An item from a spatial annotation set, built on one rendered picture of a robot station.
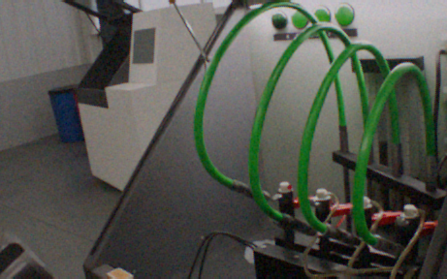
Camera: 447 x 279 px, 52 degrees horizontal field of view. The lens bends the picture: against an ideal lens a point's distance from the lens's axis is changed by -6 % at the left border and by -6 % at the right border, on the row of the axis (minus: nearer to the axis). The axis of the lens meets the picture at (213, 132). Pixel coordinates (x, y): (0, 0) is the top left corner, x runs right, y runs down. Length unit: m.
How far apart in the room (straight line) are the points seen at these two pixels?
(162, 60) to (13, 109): 4.28
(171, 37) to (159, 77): 0.32
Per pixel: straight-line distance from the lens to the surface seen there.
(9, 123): 7.62
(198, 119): 0.70
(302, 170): 0.62
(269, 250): 0.90
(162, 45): 3.72
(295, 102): 1.16
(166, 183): 1.08
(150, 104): 3.68
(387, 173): 0.88
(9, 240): 0.50
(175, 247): 1.13
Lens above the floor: 1.40
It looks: 13 degrees down
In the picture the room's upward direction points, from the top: 8 degrees counter-clockwise
